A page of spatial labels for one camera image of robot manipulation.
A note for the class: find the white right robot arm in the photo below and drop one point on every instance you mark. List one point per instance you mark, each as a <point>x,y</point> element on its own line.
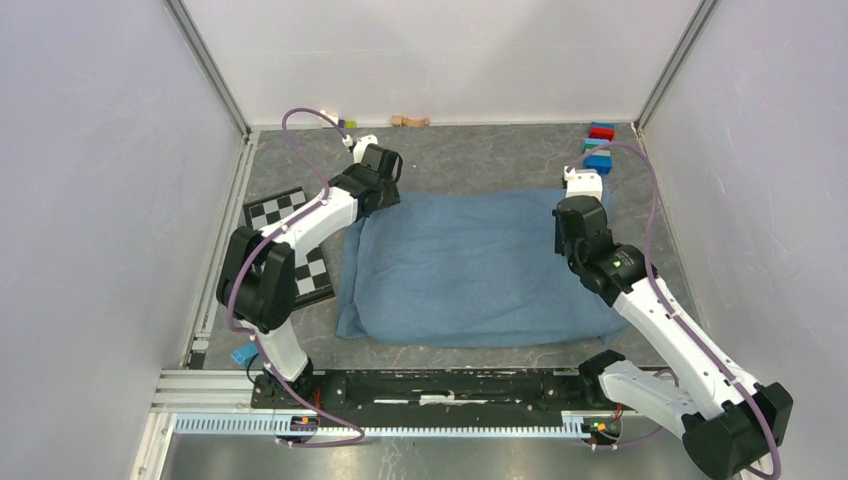
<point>727,421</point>

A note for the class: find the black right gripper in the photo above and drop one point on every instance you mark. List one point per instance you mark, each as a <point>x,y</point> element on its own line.
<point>559,246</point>

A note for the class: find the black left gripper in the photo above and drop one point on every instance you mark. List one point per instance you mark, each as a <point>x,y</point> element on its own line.
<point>392,196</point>

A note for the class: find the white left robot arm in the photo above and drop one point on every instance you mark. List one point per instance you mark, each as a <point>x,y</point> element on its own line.
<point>258,284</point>

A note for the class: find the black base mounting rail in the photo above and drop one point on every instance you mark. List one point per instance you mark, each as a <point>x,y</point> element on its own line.
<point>435,398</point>

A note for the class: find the blue fabric pillowcase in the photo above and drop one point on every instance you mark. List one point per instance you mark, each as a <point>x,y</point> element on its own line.
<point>455,271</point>

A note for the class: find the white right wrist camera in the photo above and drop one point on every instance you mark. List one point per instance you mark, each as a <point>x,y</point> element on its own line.
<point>582,182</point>

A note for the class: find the red and blue block stack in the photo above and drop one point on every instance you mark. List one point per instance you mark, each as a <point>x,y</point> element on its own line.
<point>601,131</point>

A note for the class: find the small light blue block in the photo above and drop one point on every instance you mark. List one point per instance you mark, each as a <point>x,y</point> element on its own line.
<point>245,355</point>

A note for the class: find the blue green white block stack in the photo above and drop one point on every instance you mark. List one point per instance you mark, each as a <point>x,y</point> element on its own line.
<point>600,161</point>

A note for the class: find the small wooden toy piece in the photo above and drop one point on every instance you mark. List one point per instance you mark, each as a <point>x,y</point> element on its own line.
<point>401,121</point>

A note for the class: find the small white coloured toy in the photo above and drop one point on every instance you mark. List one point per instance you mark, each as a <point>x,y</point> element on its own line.
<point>339,121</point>

